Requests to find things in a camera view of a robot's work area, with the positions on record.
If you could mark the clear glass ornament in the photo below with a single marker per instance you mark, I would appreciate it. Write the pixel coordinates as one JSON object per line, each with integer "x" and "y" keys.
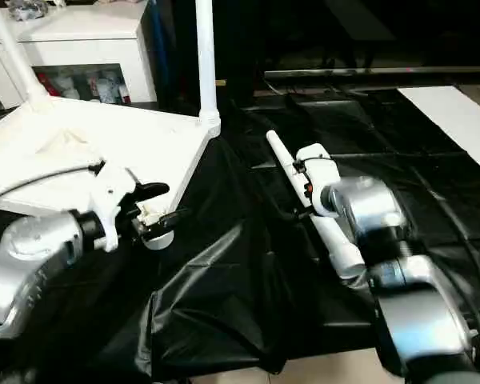
{"x": 27, "y": 9}

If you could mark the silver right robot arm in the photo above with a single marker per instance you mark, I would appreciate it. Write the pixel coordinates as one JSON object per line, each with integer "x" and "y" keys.
{"x": 368, "y": 200}

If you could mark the white flat board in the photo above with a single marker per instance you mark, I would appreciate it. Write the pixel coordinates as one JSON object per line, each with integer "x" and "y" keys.
{"x": 456, "y": 120}

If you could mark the white glass-door cabinet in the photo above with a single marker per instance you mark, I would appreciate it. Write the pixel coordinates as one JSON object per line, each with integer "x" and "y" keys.
{"x": 84, "y": 40}

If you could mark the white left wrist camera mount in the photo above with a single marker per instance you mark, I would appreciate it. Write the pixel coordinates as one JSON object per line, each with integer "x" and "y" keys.
{"x": 108, "y": 192}

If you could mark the white plastic table top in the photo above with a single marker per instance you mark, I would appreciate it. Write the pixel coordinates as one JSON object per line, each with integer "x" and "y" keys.
{"x": 124, "y": 132}

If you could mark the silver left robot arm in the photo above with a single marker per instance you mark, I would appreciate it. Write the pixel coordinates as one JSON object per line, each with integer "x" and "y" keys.
{"x": 36, "y": 240}

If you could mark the black table mat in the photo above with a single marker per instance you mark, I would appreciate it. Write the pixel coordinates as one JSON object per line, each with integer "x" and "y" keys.
{"x": 244, "y": 260}

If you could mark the white plastic table leg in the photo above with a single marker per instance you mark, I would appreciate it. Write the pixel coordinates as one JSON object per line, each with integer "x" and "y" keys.
{"x": 16, "y": 52}
{"x": 340, "y": 248}
{"x": 206, "y": 60}

